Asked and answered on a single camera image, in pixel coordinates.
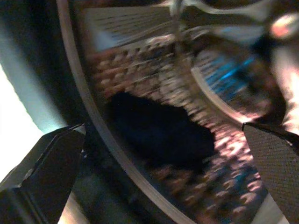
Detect navy blue cloth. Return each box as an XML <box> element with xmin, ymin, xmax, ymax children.
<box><xmin>109</xmin><ymin>92</ymin><xmax>216</xmax><ymax>174</ymax></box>

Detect grey washing machine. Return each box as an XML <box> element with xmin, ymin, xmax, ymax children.
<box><xmin>0</xmin><ymin>0</ymin><xmax>299</xmax><ymax>224</ymax></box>

